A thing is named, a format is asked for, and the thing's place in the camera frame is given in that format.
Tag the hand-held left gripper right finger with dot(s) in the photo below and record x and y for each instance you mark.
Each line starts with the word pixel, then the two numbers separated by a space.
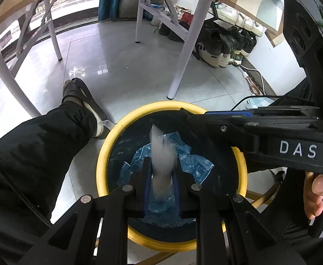
pixel 175 190

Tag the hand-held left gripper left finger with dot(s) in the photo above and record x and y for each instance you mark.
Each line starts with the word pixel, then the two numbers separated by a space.
pixel 147 187

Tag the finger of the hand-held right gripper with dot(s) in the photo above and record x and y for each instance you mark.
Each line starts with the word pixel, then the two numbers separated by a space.
pixel 227 113
pixel 225 132

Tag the white tissue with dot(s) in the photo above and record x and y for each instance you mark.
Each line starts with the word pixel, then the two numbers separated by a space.
pixel 161 154

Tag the yellow-rimmed black trash bin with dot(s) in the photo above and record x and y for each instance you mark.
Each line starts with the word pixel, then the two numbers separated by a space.
pixel 106 149

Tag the person's right hand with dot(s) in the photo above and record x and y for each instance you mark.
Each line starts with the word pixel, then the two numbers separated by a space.
pixel 316 190

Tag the crumpled blue plastic bag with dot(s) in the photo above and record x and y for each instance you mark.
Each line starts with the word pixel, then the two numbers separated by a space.
pixel 194 165

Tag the pile of shoes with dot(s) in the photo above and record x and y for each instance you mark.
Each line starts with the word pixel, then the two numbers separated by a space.
pixel 219 41

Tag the clear plastic scrap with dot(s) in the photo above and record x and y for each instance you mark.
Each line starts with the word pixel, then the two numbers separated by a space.
pixel 108 124

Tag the white table leg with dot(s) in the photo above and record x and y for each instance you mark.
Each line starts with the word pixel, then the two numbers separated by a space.
pixel 1 66
pixel 189 47

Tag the red bag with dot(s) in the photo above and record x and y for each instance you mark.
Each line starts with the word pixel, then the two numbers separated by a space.
pixel 186 18

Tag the person's left shoe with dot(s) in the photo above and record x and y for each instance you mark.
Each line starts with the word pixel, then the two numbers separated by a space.
pixel 87 99

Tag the person's left leg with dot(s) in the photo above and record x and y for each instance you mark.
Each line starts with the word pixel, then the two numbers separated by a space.
pixel 40 157

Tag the teal curtain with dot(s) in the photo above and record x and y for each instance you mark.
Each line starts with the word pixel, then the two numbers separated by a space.
pixel 109 2

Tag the white folding table frame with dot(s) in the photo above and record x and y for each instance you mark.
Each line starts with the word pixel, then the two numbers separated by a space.
pixel 139 16

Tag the grey folding table frame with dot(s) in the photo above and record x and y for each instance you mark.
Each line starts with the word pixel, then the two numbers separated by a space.
pixel 54 38

